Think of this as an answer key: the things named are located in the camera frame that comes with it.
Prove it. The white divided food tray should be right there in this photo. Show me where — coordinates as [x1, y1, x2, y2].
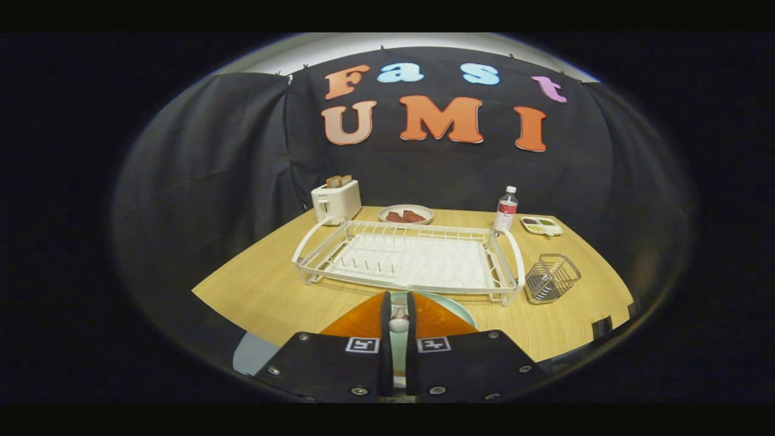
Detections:
[521, 216, 564, 237]

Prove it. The black backdrop cloth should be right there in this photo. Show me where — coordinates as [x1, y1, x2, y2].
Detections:
[112, 45, 694, 364]

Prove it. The metal wire basket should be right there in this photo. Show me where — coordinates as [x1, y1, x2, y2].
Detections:
[524, 253, 582, 305]

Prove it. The small white round plate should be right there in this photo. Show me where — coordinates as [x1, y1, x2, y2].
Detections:
[378, 204, 435, 225]

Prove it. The pale green plate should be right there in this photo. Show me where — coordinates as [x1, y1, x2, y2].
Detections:
[391, 291, 479, 388]

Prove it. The clear water bottle red label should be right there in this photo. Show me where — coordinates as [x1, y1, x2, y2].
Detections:
[494, 185, 519, 233]

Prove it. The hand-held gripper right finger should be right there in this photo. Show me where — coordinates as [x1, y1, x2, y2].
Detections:
[406, 291, 549, 403]

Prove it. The white dish rack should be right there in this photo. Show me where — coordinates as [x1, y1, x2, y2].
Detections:
[292, 216, 526, 307]

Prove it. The white toaster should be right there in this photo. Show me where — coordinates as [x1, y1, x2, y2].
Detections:
[311, 179, 363, 226]

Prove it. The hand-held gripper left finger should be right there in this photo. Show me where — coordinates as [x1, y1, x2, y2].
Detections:
[254, 291, 394, 403]

